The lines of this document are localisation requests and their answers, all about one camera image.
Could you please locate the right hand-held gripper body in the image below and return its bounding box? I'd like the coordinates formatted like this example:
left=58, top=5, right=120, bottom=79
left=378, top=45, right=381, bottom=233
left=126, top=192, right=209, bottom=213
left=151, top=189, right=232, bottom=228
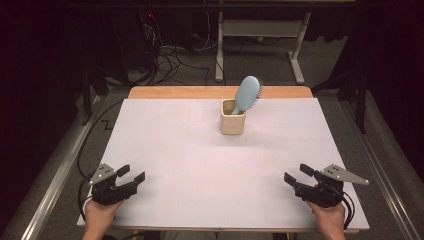
left=293, top=163, right=370, bottom=208

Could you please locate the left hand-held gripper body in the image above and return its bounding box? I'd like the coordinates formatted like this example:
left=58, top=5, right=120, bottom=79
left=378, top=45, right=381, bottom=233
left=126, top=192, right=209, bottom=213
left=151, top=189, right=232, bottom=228
left=88, top=163, right=138, bottom=206

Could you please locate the beige square cup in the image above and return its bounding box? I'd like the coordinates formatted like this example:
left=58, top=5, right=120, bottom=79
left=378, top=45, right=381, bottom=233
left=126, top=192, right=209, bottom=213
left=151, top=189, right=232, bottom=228
left=220, top=98, right=247, bottom=136

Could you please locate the light blue hairbrush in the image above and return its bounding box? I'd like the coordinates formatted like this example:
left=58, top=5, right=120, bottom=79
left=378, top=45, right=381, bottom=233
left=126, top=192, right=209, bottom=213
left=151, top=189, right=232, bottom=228
left=231, top=75, right=263, bottom=116

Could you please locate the person's right hand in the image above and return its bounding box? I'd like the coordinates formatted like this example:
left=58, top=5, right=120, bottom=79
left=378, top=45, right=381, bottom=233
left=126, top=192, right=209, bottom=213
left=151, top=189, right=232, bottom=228
left=306, top=201, right=347, bottom=233

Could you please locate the person's left hand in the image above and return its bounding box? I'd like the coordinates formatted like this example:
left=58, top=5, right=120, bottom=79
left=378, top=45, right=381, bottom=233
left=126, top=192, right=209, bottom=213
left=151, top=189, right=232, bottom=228
left=84, top=199, right=125, bottom=231

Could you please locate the white paper sheet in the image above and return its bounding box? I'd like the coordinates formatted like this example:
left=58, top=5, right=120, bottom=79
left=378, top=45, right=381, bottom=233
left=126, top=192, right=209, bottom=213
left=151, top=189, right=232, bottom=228
left=77, top=97, right=370, bottom=231

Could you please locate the black stand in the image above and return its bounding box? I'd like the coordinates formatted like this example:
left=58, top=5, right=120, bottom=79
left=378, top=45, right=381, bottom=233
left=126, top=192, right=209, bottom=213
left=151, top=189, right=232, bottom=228
left=81, top=63, right=111, bottom=126
left=311, top=63, right=371, bottom=135

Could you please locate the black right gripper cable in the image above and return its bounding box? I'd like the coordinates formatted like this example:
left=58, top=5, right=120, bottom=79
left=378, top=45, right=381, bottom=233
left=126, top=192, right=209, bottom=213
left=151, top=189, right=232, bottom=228
left=339, top=191, right=356, bottom=231

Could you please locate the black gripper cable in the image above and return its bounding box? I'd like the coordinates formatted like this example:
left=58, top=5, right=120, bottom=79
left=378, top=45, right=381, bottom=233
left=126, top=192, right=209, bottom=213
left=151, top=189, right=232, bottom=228
left=339, top=191, right=356, bottom=231
left=77, top=98, right=125, bottom=222

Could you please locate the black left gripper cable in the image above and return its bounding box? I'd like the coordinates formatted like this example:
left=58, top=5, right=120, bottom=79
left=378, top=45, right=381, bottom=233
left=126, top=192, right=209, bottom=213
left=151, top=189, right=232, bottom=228
left=77, top=98, right=125, bottom=222

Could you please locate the metal floor rail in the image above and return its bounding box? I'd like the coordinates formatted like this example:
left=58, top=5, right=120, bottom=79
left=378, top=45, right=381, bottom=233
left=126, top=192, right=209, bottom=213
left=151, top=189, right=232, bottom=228
left=19, top=96, right=101, bottom=240
left=339, top=99, right=422, bottom=240

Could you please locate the tangle of floor cables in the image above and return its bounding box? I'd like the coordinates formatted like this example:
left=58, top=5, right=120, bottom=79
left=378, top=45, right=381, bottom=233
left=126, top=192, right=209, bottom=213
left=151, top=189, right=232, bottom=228
left=139, top=13, right=228, bottom=86

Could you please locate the white metal desk frame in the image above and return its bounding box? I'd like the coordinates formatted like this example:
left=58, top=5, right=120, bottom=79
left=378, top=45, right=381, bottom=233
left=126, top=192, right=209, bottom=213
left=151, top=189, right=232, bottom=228
left=214, top=11, right=313, bottom=85

